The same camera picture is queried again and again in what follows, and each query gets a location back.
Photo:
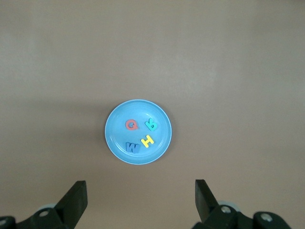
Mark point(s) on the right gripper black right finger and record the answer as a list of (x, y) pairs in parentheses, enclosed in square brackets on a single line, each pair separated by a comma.
[(212, 214)]

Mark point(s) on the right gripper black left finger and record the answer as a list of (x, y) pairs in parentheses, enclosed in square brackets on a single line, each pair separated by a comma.
[(69, 210)]

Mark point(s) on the blue uppercase letter M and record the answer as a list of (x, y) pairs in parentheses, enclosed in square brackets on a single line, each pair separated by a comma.
[(132, 147)]

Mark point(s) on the yellow uppercase letter I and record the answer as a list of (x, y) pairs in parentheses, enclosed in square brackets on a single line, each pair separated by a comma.
[(147, 141)]

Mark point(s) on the red uppercase letter Q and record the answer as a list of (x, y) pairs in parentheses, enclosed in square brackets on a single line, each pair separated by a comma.
[(131, 125)]

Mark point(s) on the teal uppercase letter R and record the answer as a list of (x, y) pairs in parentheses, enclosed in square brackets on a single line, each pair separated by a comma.
[(151, 125)]

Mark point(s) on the blue plate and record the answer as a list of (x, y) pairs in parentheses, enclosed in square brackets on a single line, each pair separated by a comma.
[(119, 148)]

